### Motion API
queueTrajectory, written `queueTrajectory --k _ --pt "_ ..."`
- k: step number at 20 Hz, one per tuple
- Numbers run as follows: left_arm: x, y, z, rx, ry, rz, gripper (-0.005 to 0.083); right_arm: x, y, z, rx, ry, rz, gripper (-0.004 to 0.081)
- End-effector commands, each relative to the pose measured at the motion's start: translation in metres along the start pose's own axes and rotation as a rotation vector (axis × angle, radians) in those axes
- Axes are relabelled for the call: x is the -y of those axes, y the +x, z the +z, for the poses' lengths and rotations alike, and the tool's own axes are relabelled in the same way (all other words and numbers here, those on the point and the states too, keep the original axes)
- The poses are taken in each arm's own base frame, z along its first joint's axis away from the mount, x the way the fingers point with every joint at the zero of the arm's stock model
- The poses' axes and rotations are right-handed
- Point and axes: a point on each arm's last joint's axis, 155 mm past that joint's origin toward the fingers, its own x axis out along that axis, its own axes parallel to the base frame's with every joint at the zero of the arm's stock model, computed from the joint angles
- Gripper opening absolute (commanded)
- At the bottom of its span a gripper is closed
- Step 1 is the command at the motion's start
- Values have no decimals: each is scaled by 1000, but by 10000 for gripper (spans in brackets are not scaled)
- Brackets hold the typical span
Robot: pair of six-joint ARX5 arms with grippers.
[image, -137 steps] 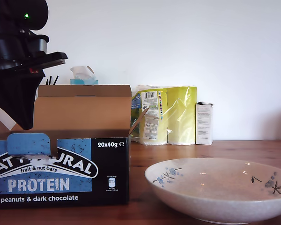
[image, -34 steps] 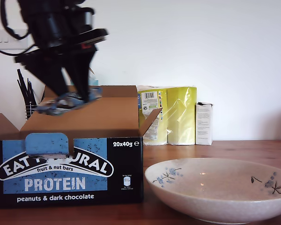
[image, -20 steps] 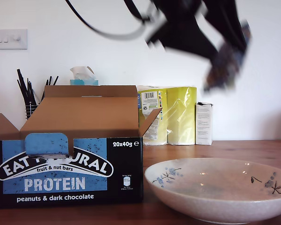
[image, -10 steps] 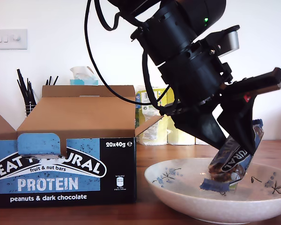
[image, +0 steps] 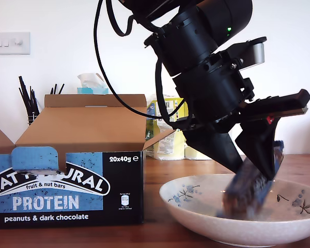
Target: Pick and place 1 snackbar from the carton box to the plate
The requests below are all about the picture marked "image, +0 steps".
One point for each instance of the snack bar carton box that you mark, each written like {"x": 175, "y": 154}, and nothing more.
{"x": 67, "y": 201}

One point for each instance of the white floral ceramic plate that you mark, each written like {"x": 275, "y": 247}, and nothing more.
{"x": 196, "y": 222}

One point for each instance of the yellow paper towel pack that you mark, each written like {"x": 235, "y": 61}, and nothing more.
{"x": 165, "y": 144}

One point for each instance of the white tissue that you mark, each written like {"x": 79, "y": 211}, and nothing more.
{"x": 90, "y": 80}

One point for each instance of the thin black stick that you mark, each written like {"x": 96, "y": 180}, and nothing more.
{"x": 52, "y": 91}
{"x": 34, "y": 99}
{"x": 56, "y": 89}
{"x": 27, "y": 94}
{"x": 25, "y": 103}
{"x": 61, "y": 88}

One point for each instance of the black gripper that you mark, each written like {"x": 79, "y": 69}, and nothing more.
{"x": 211, "y": 90}

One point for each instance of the teal tissue box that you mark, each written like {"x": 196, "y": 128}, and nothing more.
{"x": 93, "y": 91}

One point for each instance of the blue snack bar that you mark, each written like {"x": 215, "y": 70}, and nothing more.
{"x": 248, "y": 196}

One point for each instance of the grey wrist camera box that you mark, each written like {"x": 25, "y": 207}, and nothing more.
{"x": 257, "y": 53}

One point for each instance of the white wall light switch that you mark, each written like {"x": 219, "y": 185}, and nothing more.
{"x": 10, "y": 43}

